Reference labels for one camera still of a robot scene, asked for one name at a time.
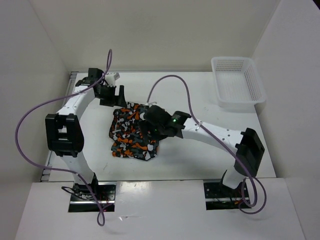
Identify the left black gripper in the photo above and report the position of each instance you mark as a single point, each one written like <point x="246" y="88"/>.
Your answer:
<point x="111" y="102"/>

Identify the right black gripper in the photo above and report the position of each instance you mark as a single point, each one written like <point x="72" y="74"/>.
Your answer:
<point x="146" y="127"/>

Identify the orange camouflage shorts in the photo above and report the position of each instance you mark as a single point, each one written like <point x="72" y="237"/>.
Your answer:
<point x="128" y="141"/>

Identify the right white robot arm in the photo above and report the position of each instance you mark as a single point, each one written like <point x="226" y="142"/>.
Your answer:
<point x="246" y="145"/>

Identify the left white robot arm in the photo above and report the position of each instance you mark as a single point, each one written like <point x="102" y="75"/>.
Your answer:
<point x="63" y="130"/>

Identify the white plastic basket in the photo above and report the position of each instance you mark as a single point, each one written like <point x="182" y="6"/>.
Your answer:
<point x="237" y="82"/>

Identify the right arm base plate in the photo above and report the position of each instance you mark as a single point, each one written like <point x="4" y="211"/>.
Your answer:
<point x="220" y="197"/>

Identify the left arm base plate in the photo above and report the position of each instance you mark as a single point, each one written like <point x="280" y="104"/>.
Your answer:
<point x="81" y="201"/>

